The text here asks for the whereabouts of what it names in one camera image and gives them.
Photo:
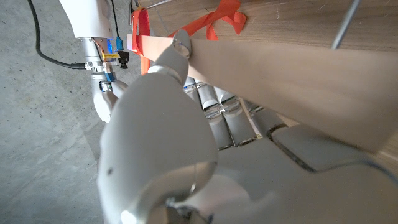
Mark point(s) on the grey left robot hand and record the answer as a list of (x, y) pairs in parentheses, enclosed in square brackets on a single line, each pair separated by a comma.
[(155, 140)]

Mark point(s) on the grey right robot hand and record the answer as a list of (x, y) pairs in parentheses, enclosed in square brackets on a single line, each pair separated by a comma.
[(104, 102)]

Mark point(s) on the wooden clip hanger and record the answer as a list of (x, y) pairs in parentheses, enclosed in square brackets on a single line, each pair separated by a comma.
[(280, 77)]

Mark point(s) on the orange satin ribbon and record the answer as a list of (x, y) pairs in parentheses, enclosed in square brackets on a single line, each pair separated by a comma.
[(227, 7)]

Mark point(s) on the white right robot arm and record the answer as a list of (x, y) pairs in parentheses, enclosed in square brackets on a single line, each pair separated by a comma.
[(87, 18)]

